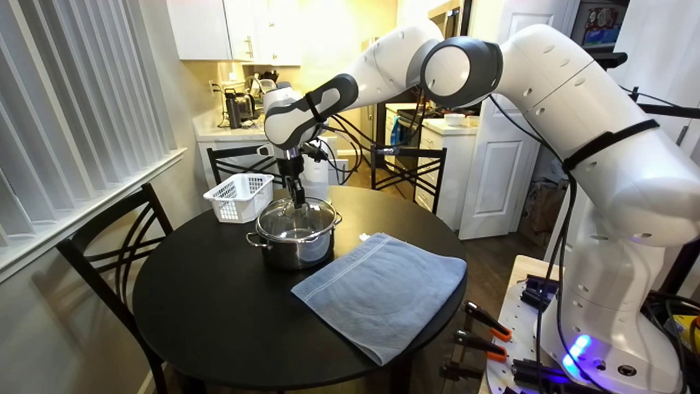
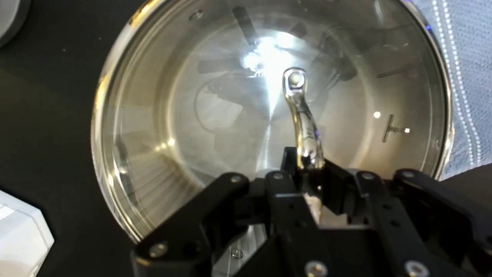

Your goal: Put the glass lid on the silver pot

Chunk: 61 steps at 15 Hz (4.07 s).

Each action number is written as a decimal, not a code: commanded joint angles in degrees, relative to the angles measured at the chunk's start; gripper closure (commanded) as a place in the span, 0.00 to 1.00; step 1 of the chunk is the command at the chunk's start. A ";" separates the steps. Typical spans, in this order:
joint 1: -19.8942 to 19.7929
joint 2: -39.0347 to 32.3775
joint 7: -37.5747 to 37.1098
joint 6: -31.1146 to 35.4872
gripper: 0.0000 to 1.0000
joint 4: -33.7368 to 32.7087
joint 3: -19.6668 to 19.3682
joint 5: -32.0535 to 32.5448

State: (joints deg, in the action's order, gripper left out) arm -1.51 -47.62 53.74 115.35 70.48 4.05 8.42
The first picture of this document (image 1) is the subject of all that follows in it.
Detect white kitchen wall cabinets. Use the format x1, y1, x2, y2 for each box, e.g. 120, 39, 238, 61
164, 0, 306, 68

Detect white plastic basket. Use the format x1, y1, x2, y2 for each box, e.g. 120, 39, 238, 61
202, 172, 277, 226

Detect black clamp orange tips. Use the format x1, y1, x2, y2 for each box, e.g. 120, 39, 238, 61
453, 329, 510, 366
465, 299, 514, 344

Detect paper towel roll on holder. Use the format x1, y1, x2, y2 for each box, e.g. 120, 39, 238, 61
302, 154, 335, 190

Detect black coffee maker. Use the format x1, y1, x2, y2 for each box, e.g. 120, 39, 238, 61
221, 87, 259, 131

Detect robot base platform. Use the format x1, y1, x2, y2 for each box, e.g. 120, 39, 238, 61
478, 252, 700, 394

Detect blue folded towel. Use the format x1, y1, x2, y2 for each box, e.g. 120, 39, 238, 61
290, 229, 470, 367

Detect black purple connector block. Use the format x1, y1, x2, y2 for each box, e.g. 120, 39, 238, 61
519, 272, 563, 313

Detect silver steel pot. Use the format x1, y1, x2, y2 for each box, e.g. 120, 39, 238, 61
244, 201, 344, 273

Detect white kitchen counter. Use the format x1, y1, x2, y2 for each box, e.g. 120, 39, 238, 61
194, 114, 294, 188

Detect round glass pot lid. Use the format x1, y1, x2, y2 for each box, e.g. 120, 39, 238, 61
254, 196, 341, 243

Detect white panel door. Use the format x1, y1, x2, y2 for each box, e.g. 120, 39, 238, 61
457, 101, 564, 243

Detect white vertical window blinds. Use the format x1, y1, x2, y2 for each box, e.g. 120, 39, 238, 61
0, 0, 185, 253

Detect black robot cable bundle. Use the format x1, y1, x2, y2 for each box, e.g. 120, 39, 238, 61
313, 91, 664, 367

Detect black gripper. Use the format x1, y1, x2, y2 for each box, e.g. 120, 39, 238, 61
277, 147, 309, 213

